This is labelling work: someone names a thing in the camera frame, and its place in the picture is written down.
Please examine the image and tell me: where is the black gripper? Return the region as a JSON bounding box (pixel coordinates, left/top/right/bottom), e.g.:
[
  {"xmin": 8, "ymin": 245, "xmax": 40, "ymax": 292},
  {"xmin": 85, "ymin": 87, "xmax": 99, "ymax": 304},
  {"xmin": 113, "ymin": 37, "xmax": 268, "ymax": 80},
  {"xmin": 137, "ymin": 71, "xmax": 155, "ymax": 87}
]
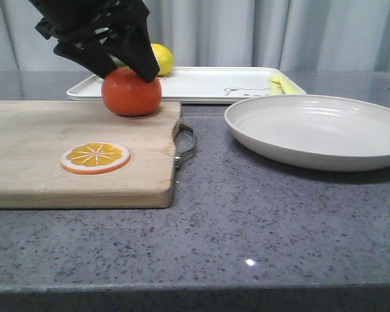
[{"xmin": 30, "ymin": 1, "xmax": 160, "ymax": 82}]

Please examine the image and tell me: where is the orange mandarin fruit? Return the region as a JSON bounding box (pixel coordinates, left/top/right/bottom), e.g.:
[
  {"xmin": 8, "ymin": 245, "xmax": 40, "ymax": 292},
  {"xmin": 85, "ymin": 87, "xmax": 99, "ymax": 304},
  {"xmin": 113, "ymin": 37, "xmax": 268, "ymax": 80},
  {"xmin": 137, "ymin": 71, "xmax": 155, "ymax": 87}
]
[{"xmin": 101, "ymin": 67, "xmax": 162, "ymax": 116}]

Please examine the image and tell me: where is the beige round plate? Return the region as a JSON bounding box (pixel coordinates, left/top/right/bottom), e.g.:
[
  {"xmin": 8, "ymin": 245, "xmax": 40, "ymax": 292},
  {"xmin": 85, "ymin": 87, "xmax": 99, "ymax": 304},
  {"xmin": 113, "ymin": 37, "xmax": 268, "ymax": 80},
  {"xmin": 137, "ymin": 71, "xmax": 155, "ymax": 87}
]
[{"xmin": 224, "ymin": 94, "xmax": 390, "ymax": 172}]

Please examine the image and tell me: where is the white bear print tray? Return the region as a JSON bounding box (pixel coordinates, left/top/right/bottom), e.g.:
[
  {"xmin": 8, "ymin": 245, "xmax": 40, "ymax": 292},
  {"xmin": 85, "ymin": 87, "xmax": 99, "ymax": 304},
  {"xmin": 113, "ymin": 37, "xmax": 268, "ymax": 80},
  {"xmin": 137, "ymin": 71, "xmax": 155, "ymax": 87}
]
[{"xmin": 66, "ymin": 66, "xmax": 307, "ymax": 105}]

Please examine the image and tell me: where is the green lime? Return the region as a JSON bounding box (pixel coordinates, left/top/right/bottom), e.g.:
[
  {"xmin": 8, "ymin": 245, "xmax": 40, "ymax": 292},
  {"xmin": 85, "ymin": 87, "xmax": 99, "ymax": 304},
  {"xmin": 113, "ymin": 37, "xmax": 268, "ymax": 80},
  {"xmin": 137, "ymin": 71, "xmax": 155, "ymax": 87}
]
[{"xmin": 110, "ymin": 55, "xmax": 126, "ymax": 68}]

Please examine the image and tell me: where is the yellow lemon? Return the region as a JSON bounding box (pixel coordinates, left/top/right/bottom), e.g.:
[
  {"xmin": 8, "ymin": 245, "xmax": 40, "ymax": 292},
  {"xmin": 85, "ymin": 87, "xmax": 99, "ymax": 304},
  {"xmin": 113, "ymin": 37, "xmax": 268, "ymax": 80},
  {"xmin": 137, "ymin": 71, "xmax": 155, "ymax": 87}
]
[{"xmin": 151, "ymin": 43, "xmax": 174, "ymax": 76}]

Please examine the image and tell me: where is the orange slice toy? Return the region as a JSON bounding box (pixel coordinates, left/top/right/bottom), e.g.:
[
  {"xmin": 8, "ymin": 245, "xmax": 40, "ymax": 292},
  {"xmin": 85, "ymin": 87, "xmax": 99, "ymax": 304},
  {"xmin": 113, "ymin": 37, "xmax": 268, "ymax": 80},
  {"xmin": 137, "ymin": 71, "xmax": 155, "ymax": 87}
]
[{"xmin": 60, "ymin": 142, "xmax": 131, "ymax": 175}]

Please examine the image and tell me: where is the wooden cutting board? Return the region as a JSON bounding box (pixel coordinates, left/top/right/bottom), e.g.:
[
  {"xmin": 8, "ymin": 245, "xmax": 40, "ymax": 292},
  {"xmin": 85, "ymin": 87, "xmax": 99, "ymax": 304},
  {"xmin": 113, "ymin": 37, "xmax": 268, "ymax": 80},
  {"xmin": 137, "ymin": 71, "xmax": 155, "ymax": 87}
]
[{"xmin": 0, "ymin": 101, "xmax": 181, "ymax": 209}]

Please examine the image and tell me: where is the yellow plastic knife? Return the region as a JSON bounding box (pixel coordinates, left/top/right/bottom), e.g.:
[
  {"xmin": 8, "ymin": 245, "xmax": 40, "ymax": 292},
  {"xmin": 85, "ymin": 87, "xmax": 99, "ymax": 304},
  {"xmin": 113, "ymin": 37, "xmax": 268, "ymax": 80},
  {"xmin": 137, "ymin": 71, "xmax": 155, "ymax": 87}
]
[{"xmin": 269, "ymin": 77, "xmax": 285, "ymax": 95}]

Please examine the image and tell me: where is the yellow plastic fork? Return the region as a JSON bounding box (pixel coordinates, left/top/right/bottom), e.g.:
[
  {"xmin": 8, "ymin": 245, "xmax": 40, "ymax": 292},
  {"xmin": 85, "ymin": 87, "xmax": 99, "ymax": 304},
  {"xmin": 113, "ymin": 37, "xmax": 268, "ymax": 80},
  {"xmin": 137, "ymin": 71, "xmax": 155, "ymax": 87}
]
[{"xmin": 272, "ymin": 73, "xmax": 306, "ymax": 94}]

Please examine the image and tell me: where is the grey curtain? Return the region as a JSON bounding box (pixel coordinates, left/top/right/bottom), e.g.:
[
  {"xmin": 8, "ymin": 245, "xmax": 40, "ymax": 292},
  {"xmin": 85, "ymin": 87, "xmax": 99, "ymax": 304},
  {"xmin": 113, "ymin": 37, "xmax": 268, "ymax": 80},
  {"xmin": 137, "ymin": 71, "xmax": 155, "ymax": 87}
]
[{"xmin": 0, "ymin": 1, "xmax": 390, "ymax": 72}]

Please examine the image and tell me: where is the metal cutting board handle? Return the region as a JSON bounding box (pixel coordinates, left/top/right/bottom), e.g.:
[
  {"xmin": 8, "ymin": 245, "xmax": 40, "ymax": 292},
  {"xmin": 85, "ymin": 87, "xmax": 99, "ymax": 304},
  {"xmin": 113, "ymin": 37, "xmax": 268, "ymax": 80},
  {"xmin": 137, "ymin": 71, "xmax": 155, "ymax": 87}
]
[{"xmin": 173, "ymin": 122, "xmax": 196, "ymax": 170}]

